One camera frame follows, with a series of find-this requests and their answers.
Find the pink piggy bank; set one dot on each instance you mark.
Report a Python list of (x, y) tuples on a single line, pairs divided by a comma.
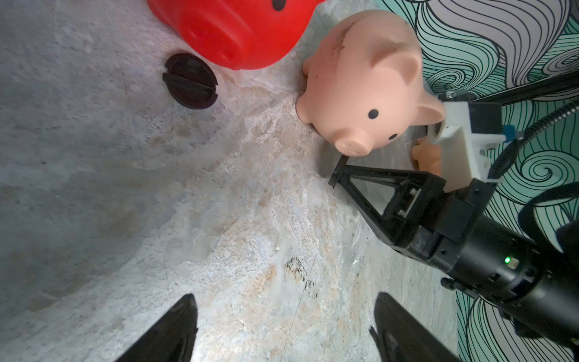
[(365, 84), (427, 156)]

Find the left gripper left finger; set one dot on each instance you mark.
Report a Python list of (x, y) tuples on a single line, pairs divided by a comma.
[(171, 338)]

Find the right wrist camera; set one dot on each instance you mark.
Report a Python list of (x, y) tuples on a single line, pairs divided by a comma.
[(467, 133)]

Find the red piggy bank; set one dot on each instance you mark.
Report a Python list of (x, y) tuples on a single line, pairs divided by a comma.
[(238, 34)]

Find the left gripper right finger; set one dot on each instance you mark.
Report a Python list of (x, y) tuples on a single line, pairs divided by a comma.
[(400, 337)]

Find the black piggy bank plug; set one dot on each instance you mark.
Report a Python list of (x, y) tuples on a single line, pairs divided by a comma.
[(190, 81)]

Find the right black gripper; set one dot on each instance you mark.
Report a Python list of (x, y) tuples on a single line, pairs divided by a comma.
[(528, 279)]

